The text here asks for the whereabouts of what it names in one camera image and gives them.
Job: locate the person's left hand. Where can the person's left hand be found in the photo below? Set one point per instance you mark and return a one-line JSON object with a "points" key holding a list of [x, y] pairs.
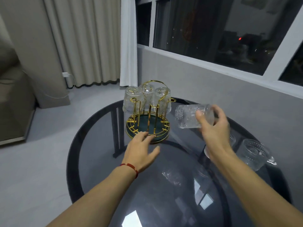
{"points": [[139, 153]]}

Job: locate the person's right hand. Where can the person's right hand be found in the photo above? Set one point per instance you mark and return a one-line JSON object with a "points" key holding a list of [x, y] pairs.
{"points": [[217, 139]]}

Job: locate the clear textured glass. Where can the clear textured glass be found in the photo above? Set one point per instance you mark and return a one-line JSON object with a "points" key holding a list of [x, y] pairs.
{"points": [[232, 140], [130, 101], [253, 156], [163, 101], [148, 94], [187, 115]]}

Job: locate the person's left forearm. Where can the person's left forearm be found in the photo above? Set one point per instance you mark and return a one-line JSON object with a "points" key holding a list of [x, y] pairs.
{"points": [[94, 200]]}

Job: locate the person's right forearm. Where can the person's right forearm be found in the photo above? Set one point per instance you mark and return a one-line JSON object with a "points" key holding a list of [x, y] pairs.
{"points": [[260, 198]]}

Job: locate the dark glass round table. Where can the dark glass round table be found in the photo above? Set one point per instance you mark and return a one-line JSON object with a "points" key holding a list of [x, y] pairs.
{"points": [[153, 198]]}

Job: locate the clear plastic wrap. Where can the clear plastic wrap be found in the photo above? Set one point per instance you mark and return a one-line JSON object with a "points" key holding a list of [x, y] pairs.
{"points": [[272, 161]]}

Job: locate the white sheer curtain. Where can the white sheer curtain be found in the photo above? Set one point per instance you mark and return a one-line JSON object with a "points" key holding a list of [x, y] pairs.
{"points": [[129, 56]]}

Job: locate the white charger plug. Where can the white charger plug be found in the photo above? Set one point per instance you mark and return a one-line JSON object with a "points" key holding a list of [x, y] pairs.
{"points": [[65, 74]]}

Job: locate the white framed window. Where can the white framed window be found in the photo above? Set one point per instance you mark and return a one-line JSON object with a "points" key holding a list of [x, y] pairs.
{"points": [[189, 25]]}

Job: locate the beige pleated curtain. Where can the beige pleated curtain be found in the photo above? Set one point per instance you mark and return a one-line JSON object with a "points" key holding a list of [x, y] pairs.
{"points": [[90, 44]]}

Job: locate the brown sofa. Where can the brown sofa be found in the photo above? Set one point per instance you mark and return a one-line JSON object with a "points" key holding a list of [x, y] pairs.
{"points": [[14, 111]]}

